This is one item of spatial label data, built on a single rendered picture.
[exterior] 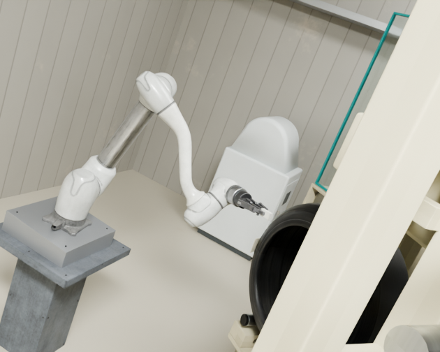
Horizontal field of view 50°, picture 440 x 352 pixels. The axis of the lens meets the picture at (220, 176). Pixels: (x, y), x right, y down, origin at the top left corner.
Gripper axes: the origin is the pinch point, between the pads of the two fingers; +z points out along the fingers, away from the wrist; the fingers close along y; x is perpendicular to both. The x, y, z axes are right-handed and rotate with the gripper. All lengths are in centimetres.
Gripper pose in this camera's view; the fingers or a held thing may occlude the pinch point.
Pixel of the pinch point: (266, 214)
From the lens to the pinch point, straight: 193.9
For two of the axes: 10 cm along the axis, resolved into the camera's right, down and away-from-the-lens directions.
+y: 8.4, 1.5, 5.3
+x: -2.7, 9.5, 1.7
